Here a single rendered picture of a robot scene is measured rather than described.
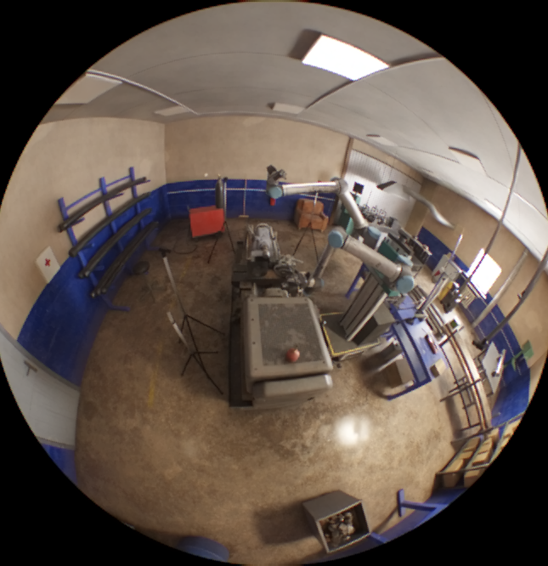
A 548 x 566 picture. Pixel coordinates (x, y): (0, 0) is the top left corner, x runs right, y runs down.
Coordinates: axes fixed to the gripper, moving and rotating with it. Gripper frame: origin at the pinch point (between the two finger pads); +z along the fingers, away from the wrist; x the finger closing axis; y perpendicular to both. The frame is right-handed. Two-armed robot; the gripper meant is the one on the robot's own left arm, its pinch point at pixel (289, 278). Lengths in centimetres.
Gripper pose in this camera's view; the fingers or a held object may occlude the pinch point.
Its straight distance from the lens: 132.7
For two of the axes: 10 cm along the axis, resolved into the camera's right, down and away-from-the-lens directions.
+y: -3.9, 6.9, 6.1
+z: -8.9, -1.2, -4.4
